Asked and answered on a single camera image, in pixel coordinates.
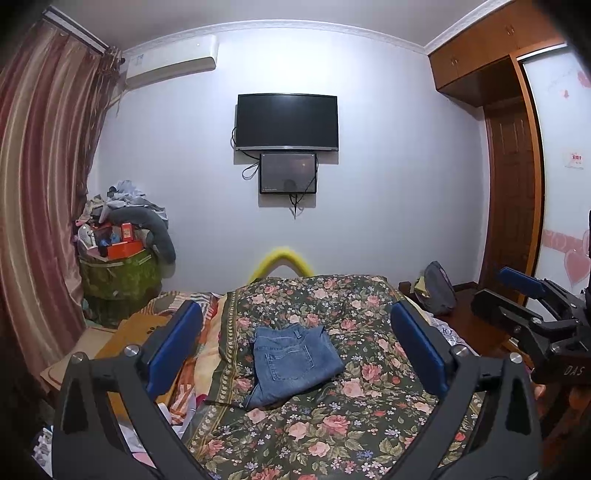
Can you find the pink white clothes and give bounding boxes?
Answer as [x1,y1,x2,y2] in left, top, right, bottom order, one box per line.
[117,397,197,468]

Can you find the wooden board with flower cutouts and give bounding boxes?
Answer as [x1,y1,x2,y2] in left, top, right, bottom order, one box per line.
[95,310,185,418]

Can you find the floral blanket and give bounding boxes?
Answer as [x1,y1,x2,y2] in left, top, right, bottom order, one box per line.
[182,273,483,480]

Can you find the striped orange quilt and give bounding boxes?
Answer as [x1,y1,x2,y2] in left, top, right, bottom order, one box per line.
[148,291,234,425]

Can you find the blue denim pants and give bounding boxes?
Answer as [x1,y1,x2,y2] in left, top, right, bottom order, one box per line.
[242,324,345,411]

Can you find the wooden wardrobe upper cabinet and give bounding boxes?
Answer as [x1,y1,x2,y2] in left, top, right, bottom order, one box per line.
[427,0,568,108]

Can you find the orange box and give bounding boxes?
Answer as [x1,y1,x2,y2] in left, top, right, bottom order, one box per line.
[95,222,144,259]

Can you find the small black monitor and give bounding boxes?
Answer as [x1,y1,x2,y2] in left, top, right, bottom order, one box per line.
[259,152,318,195]

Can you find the white printed cloth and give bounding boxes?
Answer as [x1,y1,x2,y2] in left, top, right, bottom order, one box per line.
[413,300,468,354]

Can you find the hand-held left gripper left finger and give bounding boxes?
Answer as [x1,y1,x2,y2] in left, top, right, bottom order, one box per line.
[51,301,218,480]

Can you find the black wall television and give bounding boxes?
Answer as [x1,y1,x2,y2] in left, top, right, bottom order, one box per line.
[235,93,339,152]

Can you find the white wardrobe sliding door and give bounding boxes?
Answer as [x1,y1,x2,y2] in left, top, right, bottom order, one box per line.
[522,44,591,296]

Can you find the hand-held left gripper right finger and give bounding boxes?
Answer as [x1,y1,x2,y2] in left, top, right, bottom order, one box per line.
[381,302,543,480]

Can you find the curtain rail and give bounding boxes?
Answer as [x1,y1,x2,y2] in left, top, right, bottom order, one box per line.
[44,7,124,63]

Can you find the white air conditioner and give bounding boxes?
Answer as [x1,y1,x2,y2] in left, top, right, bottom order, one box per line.
[122,34,218,90]

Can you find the grey backpack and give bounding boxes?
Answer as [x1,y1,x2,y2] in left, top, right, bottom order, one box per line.
[416,261,458,316]

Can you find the striped red curtain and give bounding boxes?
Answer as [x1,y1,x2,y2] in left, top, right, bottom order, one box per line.
[0,18,123,393]

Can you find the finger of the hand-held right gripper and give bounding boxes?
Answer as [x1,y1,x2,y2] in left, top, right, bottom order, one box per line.
[498,267,581,311]
[471,288,546,343]

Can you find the grey pillow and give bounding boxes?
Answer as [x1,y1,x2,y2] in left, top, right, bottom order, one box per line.
[108,208,177,266]

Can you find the green fabric bag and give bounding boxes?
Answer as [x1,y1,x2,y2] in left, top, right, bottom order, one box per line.
[78,251,162,326]

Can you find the dark wooden nightstand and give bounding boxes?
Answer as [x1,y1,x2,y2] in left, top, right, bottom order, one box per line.
[399,279,518,356]

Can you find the yellow foam arch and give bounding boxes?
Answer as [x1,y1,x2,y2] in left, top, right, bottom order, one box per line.
[248,247,315,283]

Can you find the flat cardboard sheet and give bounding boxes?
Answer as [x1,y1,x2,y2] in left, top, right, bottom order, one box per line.
[41,325,120,393]

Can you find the pile of clothes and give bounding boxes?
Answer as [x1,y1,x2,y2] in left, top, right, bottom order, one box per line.
[74,180,169,229]

